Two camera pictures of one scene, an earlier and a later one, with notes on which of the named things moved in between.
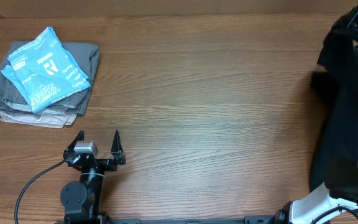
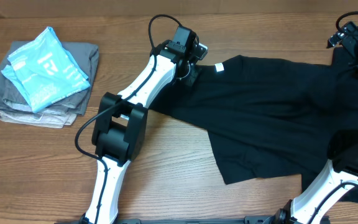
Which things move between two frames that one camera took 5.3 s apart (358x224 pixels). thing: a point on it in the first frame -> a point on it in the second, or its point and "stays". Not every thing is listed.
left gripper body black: (109, 165) -> (189, 73)
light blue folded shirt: (44, 71) stays
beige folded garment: (58, 121) stays
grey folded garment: (7, 94) stays
